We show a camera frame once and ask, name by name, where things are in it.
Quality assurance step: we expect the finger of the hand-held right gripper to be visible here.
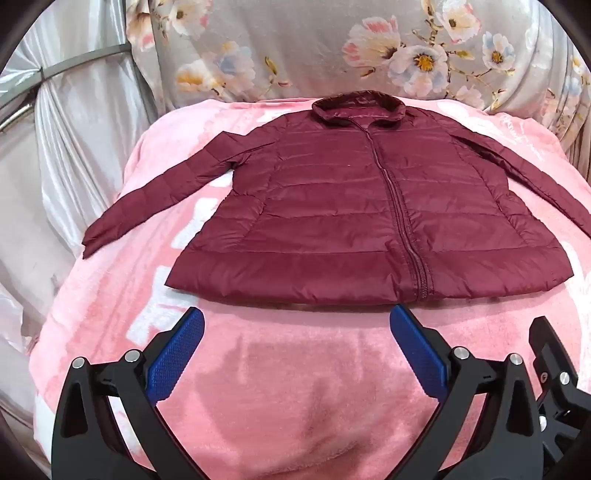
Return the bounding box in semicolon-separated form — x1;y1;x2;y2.
527;316;583;409

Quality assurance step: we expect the white satin curtain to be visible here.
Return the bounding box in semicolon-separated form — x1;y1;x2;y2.
0;9;162;407

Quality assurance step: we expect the grey metal bar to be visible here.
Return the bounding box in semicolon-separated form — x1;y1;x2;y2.
39;41;134;83

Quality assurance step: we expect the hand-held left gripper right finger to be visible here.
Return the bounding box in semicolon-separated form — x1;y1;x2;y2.
389;305;544;480

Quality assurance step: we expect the grey floral bedsheet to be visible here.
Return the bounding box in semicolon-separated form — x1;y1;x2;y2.
124;0;591;181

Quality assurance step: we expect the maroon puffer jacket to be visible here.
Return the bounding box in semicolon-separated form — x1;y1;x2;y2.
82;93;591;306

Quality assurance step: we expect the pink bow-print blanket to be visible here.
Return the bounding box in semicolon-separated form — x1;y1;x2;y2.
25;95;591;480

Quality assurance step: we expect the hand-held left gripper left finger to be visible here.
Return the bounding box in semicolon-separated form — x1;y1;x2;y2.
52;307;206;480

